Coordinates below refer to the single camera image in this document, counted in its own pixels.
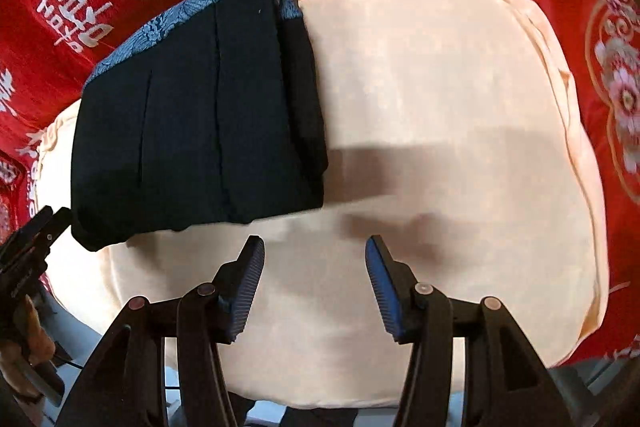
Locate black pants with blue trim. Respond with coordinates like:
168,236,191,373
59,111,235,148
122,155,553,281
70,0,328,251

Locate person's left hand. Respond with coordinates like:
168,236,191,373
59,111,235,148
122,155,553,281
0,296,57,403

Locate person's left leg grey trousers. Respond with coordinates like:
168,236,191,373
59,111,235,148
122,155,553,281
168,392,278,427

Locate person's leg grey trousers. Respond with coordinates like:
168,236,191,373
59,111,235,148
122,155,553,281
168,392,278,427
279,407,359,427

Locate person's right leg grey trousers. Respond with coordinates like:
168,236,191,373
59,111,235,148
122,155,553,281
279,407,359,427

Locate cream peach cushion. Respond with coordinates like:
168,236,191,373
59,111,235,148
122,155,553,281
48,0,608,409

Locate grey metal chair frame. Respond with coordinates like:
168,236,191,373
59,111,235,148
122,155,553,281
549,358,629,426

